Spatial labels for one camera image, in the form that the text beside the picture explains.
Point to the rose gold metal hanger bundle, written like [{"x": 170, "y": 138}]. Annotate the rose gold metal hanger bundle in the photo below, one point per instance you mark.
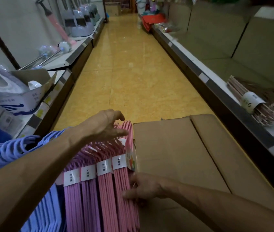
[{"x": 250, "y": 101}]

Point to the pink hanger bundle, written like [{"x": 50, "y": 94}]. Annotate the pink hanger bundle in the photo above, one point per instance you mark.
[
  {"x": 104, "y": 166},
  {"x": 118, "y": 161}
]

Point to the person's left forearm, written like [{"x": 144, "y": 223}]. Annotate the person's left forearm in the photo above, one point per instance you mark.
[{"x": 23, "y": 183}]

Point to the person's right forearm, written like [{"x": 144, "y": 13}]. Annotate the person's right forearm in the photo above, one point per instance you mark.
[{"x": 224, "y": 210}]

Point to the clear toilet brush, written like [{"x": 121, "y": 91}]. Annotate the clear toilet brush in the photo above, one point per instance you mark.
[
  {"x": 65, "y": 47},
  {"x": 46, "y": 50}
]

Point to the white box with blue stripe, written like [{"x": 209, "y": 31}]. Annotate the white box with blue stripe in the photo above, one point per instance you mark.
[{"x": 23, "y": 101}]

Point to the small brown cardboard box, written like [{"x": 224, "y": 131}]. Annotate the small brown cardboard box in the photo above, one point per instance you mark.
[{"x": 112, "y": 9}]

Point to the pile of colourful small goods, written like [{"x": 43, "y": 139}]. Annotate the pile of colourful small goods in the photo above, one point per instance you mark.
[{"x": 155, "y": 5}]

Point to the grey store shelf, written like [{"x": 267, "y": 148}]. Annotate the grey store shelf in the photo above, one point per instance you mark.
[{"x": 212, "y": 33}]

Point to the flattened brown cardboard box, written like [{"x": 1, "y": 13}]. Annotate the flattened brown cardboard box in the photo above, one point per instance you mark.
[{"x": 187, "y": 154}]

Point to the person's left hand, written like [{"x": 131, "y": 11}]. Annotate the person's left hand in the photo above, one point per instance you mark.
[{"x": 98, "y": 128}]

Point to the white display rack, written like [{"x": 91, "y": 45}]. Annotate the white display rack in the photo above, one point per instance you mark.
[{"x": 18, "y": 26}]

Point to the clear wrapped packet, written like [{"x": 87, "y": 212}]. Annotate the clear wrapped packet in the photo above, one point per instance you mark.
[{"x": 168, "y": 27}]

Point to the row of grey dustpan sets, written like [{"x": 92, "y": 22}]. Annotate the row of grey dustpan sets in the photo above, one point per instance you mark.
[{"x": 81, "y": 26}]

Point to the person's right hand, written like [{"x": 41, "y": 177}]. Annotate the person's right hand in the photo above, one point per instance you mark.
[{"x": 149, "y": 187}]

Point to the white printed carton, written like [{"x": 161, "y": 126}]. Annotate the white printed carton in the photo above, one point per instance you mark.
[{"x": 6, "y": 120}]

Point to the white round plastic item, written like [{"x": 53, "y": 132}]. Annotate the white round plastic item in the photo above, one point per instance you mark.
[{"x": 34, "y": 85}]

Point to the lilac hanger bundle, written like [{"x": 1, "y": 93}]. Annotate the lilac hanger bundle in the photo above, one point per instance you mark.
[
  {"x": 71, "y": 177},
  {"x": 88, "y": 172}
]

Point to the blue plastic item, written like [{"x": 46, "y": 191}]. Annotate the blue plastic item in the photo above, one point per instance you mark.
[{"x": 107, "y": 16}]

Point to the white bucket stack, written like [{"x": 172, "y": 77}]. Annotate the white bucket stack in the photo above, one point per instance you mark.
[{"x": 141, "y": 5}]

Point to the pink plunger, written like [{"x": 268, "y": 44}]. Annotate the pink plunger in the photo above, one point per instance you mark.
[{"x": 57, "y": 26}]

